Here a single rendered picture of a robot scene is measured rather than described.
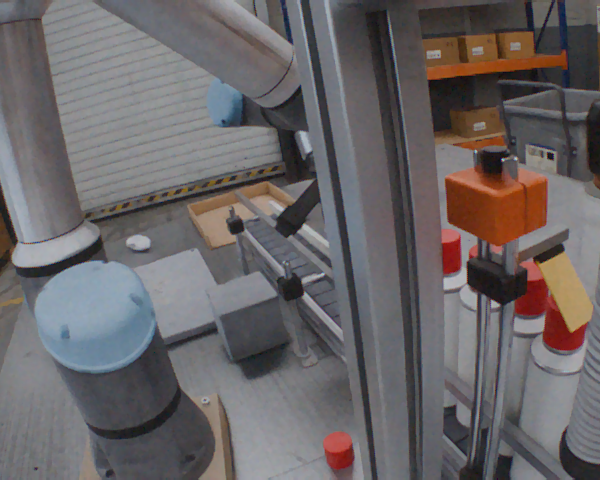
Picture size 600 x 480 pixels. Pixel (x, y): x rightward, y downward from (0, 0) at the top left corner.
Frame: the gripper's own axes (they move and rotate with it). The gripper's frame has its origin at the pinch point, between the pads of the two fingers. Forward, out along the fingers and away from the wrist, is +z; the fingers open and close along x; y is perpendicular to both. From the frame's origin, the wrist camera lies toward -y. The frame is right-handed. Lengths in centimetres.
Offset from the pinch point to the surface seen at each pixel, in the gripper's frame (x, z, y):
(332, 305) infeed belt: 9.3, 0.9, -2.2
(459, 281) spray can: -24.2, 1.3, -0.1
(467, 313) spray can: -26.4, 4.0, -1.8
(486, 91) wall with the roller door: 322, -135, 354
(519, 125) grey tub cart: 128, -45, 176
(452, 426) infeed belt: -18.1, 16.8, -2.6
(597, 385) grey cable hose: -49, 5, -11
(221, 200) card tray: 78, -36, -2
